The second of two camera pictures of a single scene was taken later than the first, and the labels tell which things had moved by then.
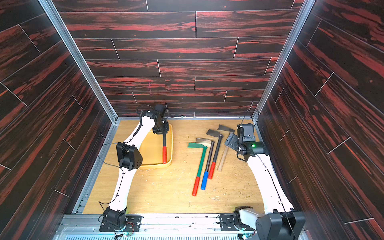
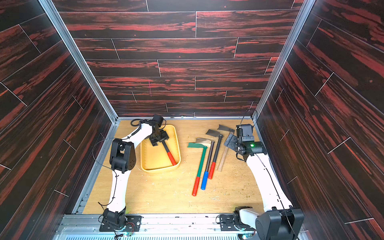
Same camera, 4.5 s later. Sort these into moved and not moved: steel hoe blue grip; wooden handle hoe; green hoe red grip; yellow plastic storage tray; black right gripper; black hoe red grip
Moved: black hoe red grip; yellow plastic storage tray
Not moved: wooden handle hoe; steel hoe blue grip; green hoe red grip; black right gripper
